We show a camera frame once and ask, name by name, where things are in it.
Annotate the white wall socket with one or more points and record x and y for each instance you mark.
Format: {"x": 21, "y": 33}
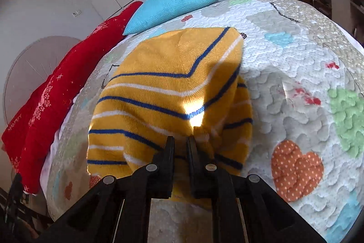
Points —
{"x": 77, "y": 13}

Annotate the round grey wall panel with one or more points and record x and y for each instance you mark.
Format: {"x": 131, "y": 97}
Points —
{"x": 31, "y": 66}

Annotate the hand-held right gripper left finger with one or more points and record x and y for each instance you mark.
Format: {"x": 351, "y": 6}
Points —
{"x": 170, "y": 157}

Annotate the red printed pillow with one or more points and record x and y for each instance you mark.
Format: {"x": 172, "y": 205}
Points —
{"x": 57, "y": 95}

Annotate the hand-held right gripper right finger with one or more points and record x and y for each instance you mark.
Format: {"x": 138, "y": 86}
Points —
{"x": 192, "y": 157}

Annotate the patchwork quilted bed blanket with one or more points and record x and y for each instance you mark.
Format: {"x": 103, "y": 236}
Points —
{"x": 284, "y": 60}

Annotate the turquoise knit pillow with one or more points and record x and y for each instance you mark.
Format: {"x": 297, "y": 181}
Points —
{"x": 170, "y": 4}

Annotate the yellow blue striped knit sweater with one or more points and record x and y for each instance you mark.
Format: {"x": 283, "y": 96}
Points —
{"x": 159, "y": 83}

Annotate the black metal frame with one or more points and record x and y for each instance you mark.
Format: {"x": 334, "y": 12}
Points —
{"x": 17, "y": 208}

